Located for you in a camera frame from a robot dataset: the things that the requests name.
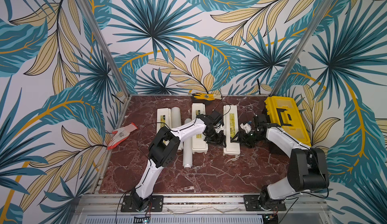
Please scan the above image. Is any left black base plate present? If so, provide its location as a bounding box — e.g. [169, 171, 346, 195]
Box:
[120, 195, 164, 213]

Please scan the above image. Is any thin middle wrap roll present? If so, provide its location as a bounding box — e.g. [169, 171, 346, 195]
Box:
[183, 136, 193, 170]

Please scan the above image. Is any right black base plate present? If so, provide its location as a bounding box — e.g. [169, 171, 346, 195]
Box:
[243, 194, 287, 212]

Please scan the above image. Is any yellow black toolbox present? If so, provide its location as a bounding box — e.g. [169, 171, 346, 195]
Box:
[265, 96, 311, 147]

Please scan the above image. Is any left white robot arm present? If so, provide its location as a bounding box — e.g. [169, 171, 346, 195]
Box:
[131, 111, 223, 200]

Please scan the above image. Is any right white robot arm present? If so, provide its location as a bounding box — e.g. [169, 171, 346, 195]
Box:
[231, 114, 329, 205]

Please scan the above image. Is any white dispenser box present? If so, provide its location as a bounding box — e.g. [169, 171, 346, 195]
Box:
[156, 108, 172, 132]
[191, 102, 209, 155]

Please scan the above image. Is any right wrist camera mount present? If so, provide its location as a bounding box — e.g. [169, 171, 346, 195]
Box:
[240, 123, 252, 134]

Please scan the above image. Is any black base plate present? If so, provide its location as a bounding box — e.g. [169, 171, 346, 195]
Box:
[243, 194, 287, 212]
[120, 195, 164, 213]

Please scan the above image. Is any left thick wrap roll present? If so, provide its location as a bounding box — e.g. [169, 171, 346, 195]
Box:
[170, 106, 184, 151]

